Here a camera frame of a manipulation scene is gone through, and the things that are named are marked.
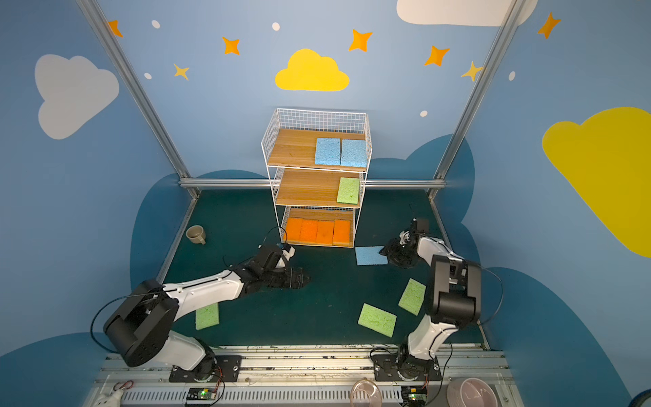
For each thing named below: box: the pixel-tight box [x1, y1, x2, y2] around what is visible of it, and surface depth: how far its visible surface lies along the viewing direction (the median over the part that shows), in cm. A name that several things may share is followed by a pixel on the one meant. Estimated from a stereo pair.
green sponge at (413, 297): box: [398, 278, 427, 316], surface depth 90 cm
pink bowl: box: [445, 377, 500, 407], surface depth 71 cm
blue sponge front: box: [315, 137, 341, 166], surface depth 76 cm
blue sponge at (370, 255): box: [354, 245, 389, 266], surface depth 101 cm
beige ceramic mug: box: [185, 224, 206, 246], surface depth 103 cm
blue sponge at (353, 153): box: [340, 139, 368, 168], surface depth 75 cm
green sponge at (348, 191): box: [336, 177, 361, 205], surface depth 87 cm
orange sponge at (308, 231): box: [299, 219, 318, 243], surface depth 106 cm
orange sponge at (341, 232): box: [332, 219, 351, 246], surface depth 106 cm
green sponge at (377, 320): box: [357, 302, 398, 338], surface depth 84 cm
